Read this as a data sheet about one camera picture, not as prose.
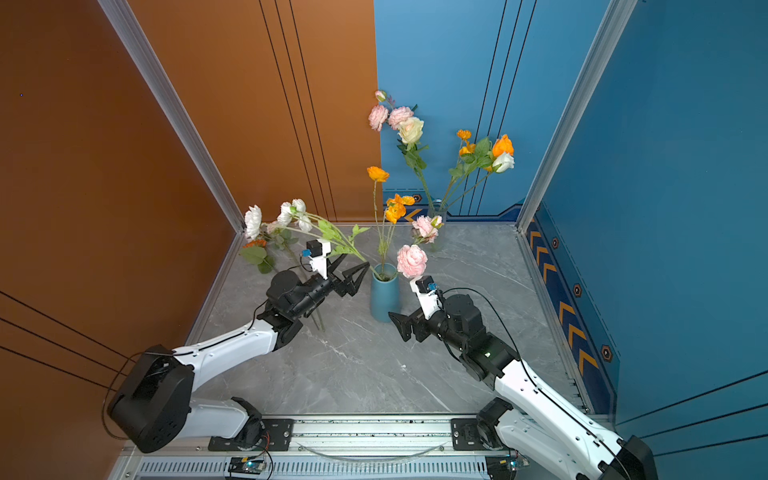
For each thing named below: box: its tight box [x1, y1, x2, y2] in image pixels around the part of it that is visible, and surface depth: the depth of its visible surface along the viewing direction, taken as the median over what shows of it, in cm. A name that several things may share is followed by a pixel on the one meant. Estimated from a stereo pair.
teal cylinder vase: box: [371, 263, 400, 323], surface depth 83 cm
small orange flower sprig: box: [440, 129, 477, 208], surface depth 91 cm
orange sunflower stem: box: [239, 239, 279, 274], surface depth 109 cm
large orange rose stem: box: [446, 134, 515, 208], surface depth 84 cm
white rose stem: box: [446, 152, 515, 209], surface depth 82 cm
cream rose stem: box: [397, 117, 434, 209], surface depth 82 cm
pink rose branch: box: [368, 90, 414, 132], surface depth 87 cm
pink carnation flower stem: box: [396, 215, 444, 279], surface depth 71 cm
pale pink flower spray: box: [239, 198, 383, 280], surface depth 69 cm
